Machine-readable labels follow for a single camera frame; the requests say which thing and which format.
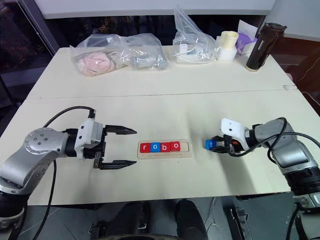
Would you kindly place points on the plastic bag with white items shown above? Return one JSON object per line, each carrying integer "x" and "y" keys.
{"x": 190, "y": 47}

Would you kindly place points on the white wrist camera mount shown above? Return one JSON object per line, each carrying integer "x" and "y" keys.
{"x": 231, "y": 128}
{"x": 86, "y": 135}

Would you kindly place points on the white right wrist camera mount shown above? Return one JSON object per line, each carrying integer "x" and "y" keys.
{"x": 231, "y": 128}

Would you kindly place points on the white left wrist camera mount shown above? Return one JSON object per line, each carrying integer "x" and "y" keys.
{"x": 86, "y": 135}

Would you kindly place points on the red letter tile o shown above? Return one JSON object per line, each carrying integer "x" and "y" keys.
{"x": 173, "y": 149}

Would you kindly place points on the plastic bag with grey parts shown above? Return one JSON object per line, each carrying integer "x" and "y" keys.
{"x": 147, "y": 57}

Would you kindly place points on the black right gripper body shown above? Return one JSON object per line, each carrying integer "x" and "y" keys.
{"x": 236, "y": 147}

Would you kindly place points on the white box with purple cloth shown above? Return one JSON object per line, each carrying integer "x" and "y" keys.
{"x": 246, "y": 35}

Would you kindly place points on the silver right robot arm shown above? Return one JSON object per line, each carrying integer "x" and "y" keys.
{"x": 292, "y": 152}

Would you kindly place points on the light wooden letter tray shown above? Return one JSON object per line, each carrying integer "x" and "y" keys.
{"x": 185, "y": 153}

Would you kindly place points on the dark rounded shape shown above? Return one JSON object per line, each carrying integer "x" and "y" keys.
{"x": 191, "y": 217}

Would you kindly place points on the plastic bag with pink cloth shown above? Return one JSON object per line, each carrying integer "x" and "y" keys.
{"x": 95, "y": 62}

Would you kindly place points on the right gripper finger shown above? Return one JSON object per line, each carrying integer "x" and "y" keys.
{"x": 218, "y": 150}
{"x": 218, "y": 139}

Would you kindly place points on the red letter tile r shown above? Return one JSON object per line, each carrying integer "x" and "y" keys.
{"x": 143, "y": 149}

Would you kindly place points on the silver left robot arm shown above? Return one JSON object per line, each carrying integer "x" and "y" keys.
{"x": 37, "y": 143}

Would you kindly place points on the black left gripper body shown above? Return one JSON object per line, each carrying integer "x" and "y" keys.
{"x": 99, "y": 155}

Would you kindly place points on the blue letter tile o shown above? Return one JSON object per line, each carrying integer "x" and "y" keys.
{"x": 153, "y": 150}

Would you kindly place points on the red letter tile b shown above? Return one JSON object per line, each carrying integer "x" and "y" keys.
{"x": 163, "y": 149}

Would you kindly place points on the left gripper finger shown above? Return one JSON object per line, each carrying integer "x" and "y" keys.
{"x": 117, "y": 165}
{"x": 120, "y": 130}

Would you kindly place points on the grey metal post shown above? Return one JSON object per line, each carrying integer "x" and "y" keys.
{"x": 37, "y": 22}

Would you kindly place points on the black drinking bottle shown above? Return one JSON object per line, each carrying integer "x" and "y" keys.
{"x": 262, "y": 47}

